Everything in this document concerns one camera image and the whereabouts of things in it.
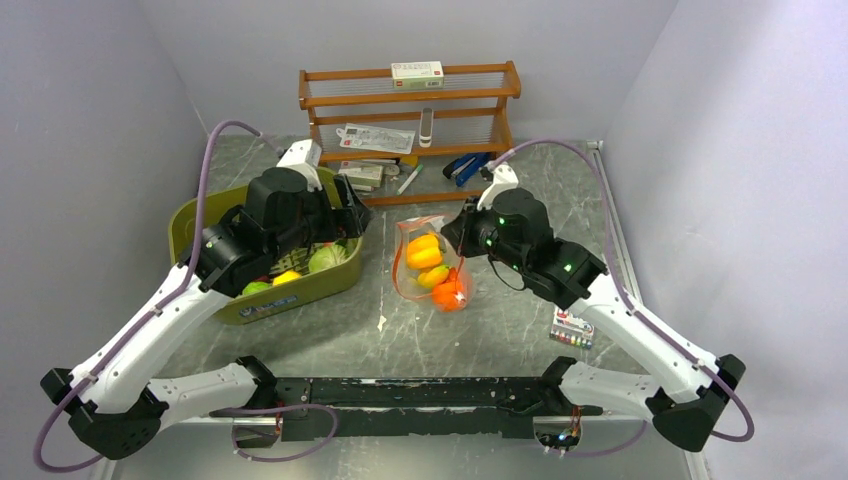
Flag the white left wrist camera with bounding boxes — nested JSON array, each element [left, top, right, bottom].
[[276, 139, 323, 192]]

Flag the orange tangerine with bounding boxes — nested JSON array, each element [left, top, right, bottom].
[[431, 279, 468, 312]]

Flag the white green box lower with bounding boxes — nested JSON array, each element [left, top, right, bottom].
[[338, 161, 384, 188]]

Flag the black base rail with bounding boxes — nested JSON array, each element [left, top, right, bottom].
[[238, 377, 602, 441]]

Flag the green cabbage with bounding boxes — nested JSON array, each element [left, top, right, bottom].
[[308, 243, 349, 274]]

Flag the green white marker pen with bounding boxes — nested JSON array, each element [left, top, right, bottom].
[[396, 164, 423, 196]]

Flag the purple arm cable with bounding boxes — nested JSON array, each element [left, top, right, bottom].
[[486, 138, 756, 444], [33, 120, 286, 474]]

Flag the colourful marker set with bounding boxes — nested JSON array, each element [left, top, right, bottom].
[[549, 309, 595, 350]]

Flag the clear zip top bag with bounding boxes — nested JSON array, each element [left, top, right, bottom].
[[391, 215, 472, 313]]

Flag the white grey small device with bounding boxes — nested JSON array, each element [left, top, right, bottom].
[[418, 107, 434, 148]]

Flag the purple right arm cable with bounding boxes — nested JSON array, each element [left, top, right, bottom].
[[486, 138, 756, 444]]

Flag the white flat packet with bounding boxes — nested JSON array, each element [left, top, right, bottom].
[[335, 123, 416, 155]]

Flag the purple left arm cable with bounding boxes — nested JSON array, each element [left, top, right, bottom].
[[33, 120, 286, 474]]

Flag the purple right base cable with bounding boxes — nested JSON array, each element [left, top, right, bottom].
[[539, 397, 649, 460]]

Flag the orange bell pepper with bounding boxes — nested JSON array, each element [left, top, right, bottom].
[[406, 233, 443, 270]]

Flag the orange wooden shelf rack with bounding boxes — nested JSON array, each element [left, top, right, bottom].
[[298, 61, 522, 174]]

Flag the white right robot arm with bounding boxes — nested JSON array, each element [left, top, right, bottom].
[[440, 188, 746, 452]]

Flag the white green box on shelf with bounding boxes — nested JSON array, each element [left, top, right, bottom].
[[390, 61, 444, 90]]

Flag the blue stapler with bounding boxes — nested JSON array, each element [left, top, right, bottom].
[[442, 152, 490, 187]]

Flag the yellow banana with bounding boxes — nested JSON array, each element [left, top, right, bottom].
[[417, 265, 451, 290]]

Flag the olive green plastic bin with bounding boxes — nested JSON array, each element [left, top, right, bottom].
[[168, 167, 363, 325]]

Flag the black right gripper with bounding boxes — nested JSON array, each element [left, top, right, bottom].
[[441, 194, 529, 274]]

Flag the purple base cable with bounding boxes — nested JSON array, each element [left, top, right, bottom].
[[230, 402, 340, 464], [539, 397, 649, 460]]

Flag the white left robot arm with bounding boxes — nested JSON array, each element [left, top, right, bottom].
[[41, 167, 371, 460]]

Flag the green lime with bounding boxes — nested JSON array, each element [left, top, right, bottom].
[[241, 281, 272, 296]]

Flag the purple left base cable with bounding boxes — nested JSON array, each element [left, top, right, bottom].
[[230, 402, 340, 464]]

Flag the yellow lemon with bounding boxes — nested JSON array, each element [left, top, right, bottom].
[[271, 270, 302, 286]]

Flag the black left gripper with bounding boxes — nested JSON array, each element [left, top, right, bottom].
[[269, 173, 373, 262]]

